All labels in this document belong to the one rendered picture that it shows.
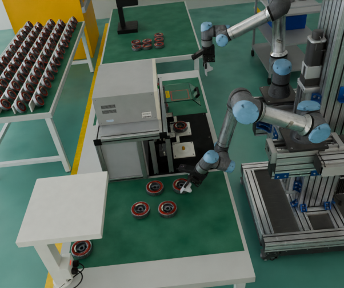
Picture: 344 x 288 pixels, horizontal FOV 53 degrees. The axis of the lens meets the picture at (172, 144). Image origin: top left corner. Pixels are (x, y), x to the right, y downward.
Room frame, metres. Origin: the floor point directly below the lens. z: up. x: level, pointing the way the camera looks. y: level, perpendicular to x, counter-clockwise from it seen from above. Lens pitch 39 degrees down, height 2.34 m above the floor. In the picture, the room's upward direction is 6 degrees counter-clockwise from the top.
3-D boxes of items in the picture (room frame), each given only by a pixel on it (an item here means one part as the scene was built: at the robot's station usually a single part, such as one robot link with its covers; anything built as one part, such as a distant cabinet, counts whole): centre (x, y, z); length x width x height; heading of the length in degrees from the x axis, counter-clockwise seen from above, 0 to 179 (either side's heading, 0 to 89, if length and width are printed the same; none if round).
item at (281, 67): (2.04, -0.79, 1.20); 0.13 x 0.12 x 0.14; 171
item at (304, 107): (1.53, -0.77, 1.20); 0.13 x 0.12 x 0.14; 178
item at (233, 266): (1.96, 0.17, 0.72); 2.20 x 1.01 x 0.05; 0
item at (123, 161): (1.64, 0.32, 0.91); 0.28 x 0.03 x 0.32; 90
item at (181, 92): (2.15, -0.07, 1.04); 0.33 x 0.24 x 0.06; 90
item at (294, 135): (1.54, -0.77, 1.09); 0.15 x 0.15 x 0.10
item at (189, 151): (1.84, -0.08, 0.78); 0.15 x 0.15 x 0.01; 0
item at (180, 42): (4.34, 0.12, 0.38); 1.85 x 1.10 x 0.75; 0
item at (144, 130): (1.96, 0.24, 1.09); 0.68 x 0.44 x 0.05; 0
